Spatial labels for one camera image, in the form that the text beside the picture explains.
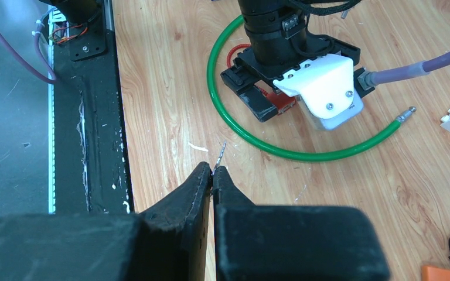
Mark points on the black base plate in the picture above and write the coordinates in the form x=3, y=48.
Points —
x=90, y=142

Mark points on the green cable lock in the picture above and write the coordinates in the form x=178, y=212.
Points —
x=274, y=150

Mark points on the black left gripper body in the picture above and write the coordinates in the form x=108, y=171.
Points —
x=271, y=57

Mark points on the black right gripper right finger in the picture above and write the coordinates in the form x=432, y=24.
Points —
x=226, y=196

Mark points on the white slotted cable duct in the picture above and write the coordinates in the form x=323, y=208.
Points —
x=51, y=161

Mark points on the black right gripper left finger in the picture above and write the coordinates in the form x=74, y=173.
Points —
x=172, y=240

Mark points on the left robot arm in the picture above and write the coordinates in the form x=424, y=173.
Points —
x=285, y=18

